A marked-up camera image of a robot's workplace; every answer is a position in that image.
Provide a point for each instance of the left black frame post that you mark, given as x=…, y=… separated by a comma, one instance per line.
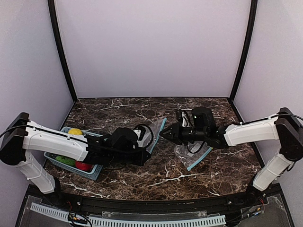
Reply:
x=60, y=50

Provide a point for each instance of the green toy cucumber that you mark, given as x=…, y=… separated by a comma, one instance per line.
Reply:
x=65, y=160

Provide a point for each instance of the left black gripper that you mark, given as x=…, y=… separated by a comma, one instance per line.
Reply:
x=144, y=156

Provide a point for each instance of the yellow toy lemon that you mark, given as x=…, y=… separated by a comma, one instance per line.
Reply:
x=75, y=131

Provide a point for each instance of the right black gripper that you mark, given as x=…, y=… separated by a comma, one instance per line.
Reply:
x=176, y=132

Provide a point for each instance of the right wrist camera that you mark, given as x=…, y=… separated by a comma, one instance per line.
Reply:
x=183, y=118

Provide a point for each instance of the large clear zip bag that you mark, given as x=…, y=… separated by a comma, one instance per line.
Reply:
x=156, y=134

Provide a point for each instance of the light blue plastic basket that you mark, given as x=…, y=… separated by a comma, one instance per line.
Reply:
x=92, y=174

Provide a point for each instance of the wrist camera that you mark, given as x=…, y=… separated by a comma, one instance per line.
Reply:
x=145, y=135
x=183, y=118

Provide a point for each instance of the white slotted cable duct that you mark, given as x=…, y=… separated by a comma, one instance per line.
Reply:
x=115, y=219

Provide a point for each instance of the small clear zip bag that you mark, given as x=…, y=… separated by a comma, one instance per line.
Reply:
x=192, y=154

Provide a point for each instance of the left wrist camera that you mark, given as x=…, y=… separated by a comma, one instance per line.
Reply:
x=145, y=135

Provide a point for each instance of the black frame post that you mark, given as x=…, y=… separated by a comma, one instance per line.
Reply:
x=245, y=49
x=60, y=50

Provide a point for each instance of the large red toy apple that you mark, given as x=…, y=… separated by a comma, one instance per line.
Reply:
x=83, y=166

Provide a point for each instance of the black front frame rail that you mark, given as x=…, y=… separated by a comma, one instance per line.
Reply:
x=232, y=203

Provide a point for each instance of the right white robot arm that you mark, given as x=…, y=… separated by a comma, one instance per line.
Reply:
x=283, y=126

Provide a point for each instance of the right black frame post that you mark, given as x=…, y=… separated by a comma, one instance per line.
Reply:
x=245, y=49

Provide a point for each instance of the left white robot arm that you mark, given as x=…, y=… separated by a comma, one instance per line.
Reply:
x=23, y=136

